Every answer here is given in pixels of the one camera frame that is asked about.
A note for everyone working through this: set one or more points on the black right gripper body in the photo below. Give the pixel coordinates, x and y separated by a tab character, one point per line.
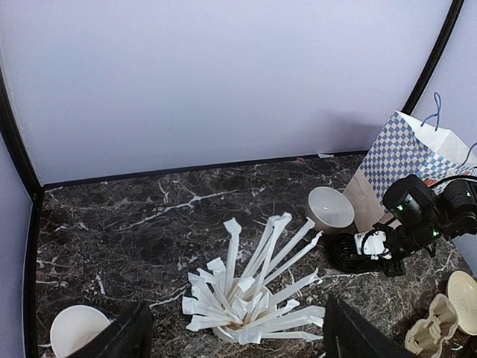
389	266

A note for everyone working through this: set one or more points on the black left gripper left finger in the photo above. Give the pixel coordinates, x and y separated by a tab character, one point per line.
132	330

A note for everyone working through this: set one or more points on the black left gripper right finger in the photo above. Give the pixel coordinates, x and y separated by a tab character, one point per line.
347	334

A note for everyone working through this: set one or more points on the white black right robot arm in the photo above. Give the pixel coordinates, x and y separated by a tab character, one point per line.
446	209

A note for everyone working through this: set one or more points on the stack of black lids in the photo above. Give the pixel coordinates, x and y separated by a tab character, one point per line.
344	256

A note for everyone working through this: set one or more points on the cream round plate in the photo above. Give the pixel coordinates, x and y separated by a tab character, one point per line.
461	291

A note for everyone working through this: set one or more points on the brown cardboard cup carrier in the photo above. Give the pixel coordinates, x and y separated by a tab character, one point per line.
428	335

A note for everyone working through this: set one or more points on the white ceramic bowl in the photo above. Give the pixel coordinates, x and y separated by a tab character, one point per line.
329	209

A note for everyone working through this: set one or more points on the white cup holding straws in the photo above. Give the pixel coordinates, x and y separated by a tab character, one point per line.
237	334

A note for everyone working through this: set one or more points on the bundle of wrapped straws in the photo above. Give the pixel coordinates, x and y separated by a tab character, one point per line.
221	297

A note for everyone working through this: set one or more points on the blue checkered paper bag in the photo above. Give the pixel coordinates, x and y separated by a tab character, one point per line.
405	146

